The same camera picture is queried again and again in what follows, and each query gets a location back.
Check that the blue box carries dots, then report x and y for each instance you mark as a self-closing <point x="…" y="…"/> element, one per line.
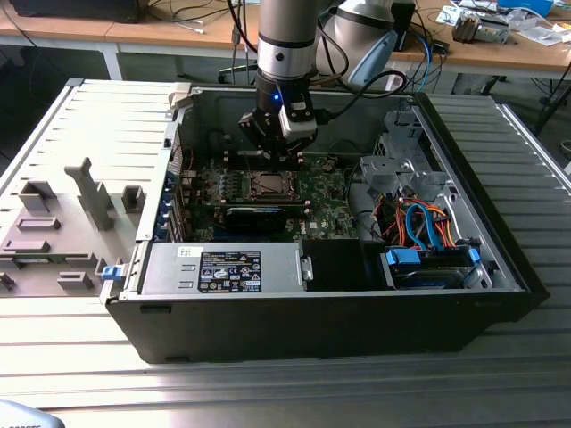
<point x="526" y="4"/>

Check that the silver power supply unit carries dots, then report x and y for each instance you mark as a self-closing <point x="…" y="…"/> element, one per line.
<point x="169" y="267"/>

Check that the hard disk in blue carrier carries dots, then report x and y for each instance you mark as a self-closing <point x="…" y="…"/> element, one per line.
<point x="428" y="276"/>

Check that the black PC case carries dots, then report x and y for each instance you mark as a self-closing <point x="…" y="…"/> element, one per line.
<point x="267" y="325"/>

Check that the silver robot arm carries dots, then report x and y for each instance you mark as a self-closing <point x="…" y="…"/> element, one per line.
<point x="285" y="31"/>

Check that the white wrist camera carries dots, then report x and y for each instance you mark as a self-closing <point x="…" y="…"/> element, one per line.
<point x="299" y="125"/>

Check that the black equipment box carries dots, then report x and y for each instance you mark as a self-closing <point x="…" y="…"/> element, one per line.
<point x="76" y="9"/>

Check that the clear plastic bag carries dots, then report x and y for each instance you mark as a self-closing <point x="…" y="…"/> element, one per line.
<point x="542" y="33"/>

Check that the grey rounded object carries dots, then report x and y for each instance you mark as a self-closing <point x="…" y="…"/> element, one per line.
<point x="22" y="417"/>

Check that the grey parts rack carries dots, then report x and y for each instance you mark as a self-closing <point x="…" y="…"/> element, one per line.
<point x="96" y="200"/>

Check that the green RAM stick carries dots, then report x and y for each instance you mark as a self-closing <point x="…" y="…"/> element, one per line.
<point x="31" y="259"/>

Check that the graphics card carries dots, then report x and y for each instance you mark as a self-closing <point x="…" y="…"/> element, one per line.
<point x="254" y="220"/>

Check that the small white device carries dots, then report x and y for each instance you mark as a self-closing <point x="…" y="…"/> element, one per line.
<point x="395" y="82"/>

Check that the silver drive cage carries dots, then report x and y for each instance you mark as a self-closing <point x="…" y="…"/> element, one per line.
<point x="401" y="174"/>

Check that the CPU socket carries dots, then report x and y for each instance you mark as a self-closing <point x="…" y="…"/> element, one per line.
<point x="248" y="193"/>

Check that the wooden desk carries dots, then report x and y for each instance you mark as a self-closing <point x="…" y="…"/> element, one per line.
<point x="67" y="31"/>
<point x="490" y="55"/>

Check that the silver CPU cooler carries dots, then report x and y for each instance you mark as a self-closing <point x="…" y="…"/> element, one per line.
<point x="473" y="29"/>

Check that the blue plastic clip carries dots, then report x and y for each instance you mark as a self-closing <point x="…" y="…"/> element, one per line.
<point x="111" y="273"/>

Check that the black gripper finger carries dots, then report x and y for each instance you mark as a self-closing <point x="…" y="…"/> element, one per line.
<point x="303" y="145"/>
<point x="256" y="129"/>

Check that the green motherboard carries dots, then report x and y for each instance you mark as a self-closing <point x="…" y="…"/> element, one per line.
<point x="330" y="209"/>

